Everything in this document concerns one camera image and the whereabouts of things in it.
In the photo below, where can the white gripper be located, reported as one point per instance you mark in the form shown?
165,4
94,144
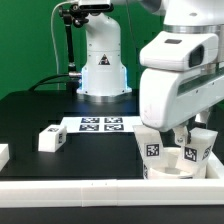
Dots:
167,99

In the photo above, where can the white round stool seat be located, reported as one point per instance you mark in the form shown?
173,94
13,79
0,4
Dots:
171,172

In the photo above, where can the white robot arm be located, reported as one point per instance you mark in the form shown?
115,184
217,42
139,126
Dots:
191,39

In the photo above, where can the white U-shaped fence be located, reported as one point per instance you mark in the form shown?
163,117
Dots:
208,191

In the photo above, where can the white marker sheet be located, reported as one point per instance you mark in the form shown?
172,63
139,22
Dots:
100,124

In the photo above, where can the black rear camera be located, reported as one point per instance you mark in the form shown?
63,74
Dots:
95,5

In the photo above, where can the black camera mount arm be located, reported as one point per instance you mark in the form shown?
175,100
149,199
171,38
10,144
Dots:
73,16

